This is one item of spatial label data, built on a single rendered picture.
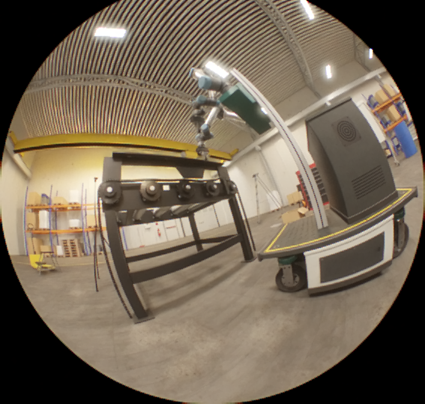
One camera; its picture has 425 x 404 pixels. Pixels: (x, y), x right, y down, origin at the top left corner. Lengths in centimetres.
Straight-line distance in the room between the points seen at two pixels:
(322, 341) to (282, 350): 14
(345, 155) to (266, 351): 82
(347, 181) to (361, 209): 14
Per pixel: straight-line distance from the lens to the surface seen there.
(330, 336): 62
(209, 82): 101
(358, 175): 67
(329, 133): 68
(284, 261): 70
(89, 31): 873
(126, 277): 89
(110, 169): 102
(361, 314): 68
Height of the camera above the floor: 54
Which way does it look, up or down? 14 degrees up
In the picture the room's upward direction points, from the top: 16 degrees counter-clockwise
